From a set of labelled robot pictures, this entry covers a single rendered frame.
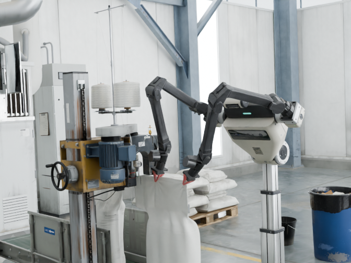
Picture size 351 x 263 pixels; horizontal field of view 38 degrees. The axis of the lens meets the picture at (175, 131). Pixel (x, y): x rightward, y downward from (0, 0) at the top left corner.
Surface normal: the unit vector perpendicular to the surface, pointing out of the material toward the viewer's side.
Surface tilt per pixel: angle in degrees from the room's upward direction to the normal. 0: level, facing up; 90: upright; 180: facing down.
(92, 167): 90
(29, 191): 90
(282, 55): 90
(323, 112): 90
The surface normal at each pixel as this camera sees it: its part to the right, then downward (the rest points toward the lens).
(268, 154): -0.51, 0.69
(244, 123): -0.48, -0.73
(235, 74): 0.71, 0.01
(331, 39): -0.71, 0.07
